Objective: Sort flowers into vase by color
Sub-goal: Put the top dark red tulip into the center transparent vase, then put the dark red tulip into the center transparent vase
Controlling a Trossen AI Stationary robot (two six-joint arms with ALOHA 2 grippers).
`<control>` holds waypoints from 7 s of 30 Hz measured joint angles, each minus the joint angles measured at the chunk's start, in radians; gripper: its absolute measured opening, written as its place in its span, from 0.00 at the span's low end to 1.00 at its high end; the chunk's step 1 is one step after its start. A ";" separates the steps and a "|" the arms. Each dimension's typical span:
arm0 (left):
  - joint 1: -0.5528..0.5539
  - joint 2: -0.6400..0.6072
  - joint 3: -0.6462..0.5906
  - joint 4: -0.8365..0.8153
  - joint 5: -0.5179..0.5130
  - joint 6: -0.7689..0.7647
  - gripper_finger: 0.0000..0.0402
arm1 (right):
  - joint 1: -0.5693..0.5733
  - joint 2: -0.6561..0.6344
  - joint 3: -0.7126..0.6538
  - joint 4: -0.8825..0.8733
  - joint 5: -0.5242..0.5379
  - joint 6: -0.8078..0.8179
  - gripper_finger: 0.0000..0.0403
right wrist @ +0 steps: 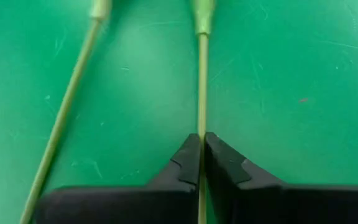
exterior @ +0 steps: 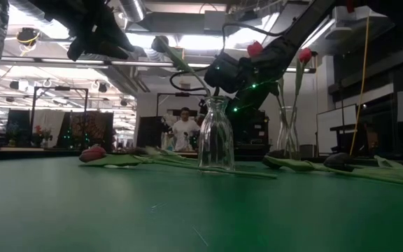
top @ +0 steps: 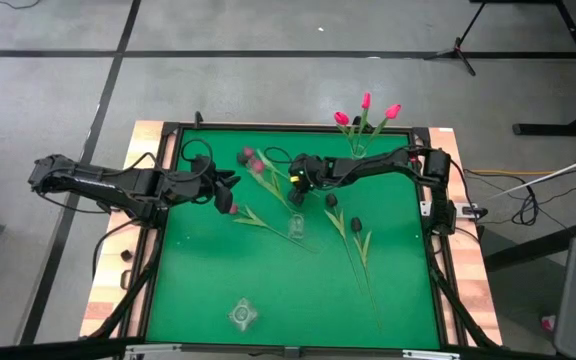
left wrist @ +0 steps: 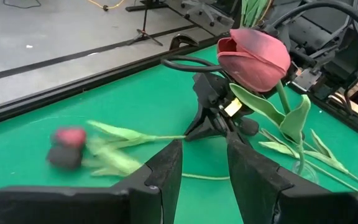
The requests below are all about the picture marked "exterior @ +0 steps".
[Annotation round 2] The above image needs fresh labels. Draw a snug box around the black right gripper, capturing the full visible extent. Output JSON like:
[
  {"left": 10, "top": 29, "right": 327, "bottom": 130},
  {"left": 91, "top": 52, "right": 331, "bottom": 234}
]
[{"left": 233, "top": 34, "right": 299, "bottom": 113}]

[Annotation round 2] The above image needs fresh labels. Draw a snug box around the person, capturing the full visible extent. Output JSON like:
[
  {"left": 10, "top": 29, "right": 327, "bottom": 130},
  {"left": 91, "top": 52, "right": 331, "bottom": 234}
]
[{"left": 171, "top": 106, "right": 202, "bottom": 152}]

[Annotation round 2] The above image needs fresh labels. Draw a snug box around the background flower bouquet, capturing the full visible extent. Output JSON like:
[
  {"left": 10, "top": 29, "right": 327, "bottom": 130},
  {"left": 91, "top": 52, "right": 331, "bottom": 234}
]
[{"left": 33, "top": 125, "right": 54, "bottom": 148}]

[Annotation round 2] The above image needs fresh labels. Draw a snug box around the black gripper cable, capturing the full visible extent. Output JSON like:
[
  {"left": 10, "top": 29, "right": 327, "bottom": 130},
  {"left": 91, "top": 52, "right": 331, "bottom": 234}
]
[
  {"left": 220, "top": 21, "right": 288, "bottom": 53},
  {"left": 169, "top": 66, "right": 220, "bottom": 92}
]

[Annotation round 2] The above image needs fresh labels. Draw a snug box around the ribbed clear glass vase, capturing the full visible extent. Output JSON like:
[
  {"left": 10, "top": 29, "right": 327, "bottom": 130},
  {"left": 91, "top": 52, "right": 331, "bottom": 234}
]
[{"left": 197, "top": 96, "right": 236, "bottom": 172}]

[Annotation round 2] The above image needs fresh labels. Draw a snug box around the green table mat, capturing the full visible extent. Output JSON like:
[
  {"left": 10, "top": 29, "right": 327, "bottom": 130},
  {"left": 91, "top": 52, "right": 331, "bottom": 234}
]
[{"left": 0, "top": 157, "right": 403, "bottom": 252}]

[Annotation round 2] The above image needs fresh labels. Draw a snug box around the white board panel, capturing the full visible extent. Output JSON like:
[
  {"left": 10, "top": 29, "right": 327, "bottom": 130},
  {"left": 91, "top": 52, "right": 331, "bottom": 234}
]
[{"left": 316, "top": 104, "right": 359, "bottom": 154}]

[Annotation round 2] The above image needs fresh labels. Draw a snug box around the dark pink artificial tulip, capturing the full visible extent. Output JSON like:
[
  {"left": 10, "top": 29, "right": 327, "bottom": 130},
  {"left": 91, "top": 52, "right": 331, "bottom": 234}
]
[
  {"left": 150, "top": 34, "right": 225, "bottom": 167},
  {"left": 78, "top": 145, "right": 278, "bottom": 180}
]

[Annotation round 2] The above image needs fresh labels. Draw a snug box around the white hanging sheet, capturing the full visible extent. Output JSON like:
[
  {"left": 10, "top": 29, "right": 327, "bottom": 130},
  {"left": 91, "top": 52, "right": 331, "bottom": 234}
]
[{"left": 32, "top": 109, "right": 66, "bottom": 148}]

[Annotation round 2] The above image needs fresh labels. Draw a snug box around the black upright panel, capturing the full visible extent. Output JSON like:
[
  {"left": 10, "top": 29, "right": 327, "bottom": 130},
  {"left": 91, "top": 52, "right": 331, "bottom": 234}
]
[{"left": 134, "top": 115, "right": 167, "bottom": 151}]

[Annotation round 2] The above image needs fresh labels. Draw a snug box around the slim clear glass vase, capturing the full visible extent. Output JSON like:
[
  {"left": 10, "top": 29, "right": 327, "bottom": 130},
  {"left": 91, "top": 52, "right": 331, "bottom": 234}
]
[{"left": 274, "top": 106, "right": 301, "bottom": 160}]

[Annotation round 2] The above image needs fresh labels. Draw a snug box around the black ceiling cable reel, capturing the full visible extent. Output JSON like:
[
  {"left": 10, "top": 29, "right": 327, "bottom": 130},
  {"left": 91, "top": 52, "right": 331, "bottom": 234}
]
[{"left": 15, "top": 27, "right": 42, "bottom": 54}]

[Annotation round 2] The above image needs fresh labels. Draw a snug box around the black monitor screen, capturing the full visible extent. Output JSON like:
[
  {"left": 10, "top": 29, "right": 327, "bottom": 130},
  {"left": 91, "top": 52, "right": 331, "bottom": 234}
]
[{"left": 6, "top": 108, "right": 33, "bottom": 147}]

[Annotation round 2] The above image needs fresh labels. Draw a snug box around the white ceiling air unit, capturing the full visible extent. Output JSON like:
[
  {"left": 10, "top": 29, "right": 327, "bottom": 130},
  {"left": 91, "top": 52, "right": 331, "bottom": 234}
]
[{"left": 325, "top": 5, "right": 397, "bottom": 40}]

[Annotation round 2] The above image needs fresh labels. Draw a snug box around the black gantry frame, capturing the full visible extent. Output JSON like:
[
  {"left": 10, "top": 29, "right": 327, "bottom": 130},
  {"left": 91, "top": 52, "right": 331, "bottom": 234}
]
[
  {"left": 29, "top": 86, "right": 90, "bottom": 148},
  {"left": 155, "top": 92, "right": 208, "bottom": 118}
]

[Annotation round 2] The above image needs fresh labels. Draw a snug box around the black desk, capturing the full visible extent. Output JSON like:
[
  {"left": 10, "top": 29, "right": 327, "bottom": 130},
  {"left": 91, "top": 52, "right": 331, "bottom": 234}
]
[{"left": 329, "top": 124, "right": 360, "bottom": 157}]

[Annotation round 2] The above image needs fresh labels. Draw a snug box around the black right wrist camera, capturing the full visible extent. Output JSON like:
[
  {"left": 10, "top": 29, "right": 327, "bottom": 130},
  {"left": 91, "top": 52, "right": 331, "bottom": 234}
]
[{"left": 213, "top": 51, "right": 245, "bottom": 95}]

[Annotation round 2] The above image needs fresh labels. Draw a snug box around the patterned fabric hanging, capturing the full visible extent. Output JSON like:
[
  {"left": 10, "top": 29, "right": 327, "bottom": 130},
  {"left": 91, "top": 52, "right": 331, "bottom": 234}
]
[{"left": 69, "top": 111, "right": 115, "bottom": 150}]

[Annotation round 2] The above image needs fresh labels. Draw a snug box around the grey ceiling ventilation unit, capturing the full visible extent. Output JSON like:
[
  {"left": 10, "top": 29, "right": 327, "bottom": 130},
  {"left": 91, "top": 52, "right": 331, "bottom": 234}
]
[{"left": 204, "top": 10, "right": 229, "bottom": 33}]

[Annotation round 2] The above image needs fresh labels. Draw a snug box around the black equipment cabinet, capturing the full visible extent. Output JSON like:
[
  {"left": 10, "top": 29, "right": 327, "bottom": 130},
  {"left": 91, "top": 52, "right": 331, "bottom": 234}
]
[{"left": 236, "top": 108, "right": 271, "bottom": 158}]

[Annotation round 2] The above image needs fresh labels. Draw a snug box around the silver round air duct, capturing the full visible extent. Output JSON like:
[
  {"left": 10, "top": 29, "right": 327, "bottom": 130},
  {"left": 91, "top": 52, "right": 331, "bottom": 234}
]
[{"left": 117, "top": 0, "right": 147, "bottom": 22}]

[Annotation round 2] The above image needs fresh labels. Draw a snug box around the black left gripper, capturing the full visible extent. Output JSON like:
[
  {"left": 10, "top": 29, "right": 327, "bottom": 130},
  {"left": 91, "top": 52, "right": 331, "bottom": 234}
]
[{"left": 52, "top": 0, "right": 135, "bottom": 62}]

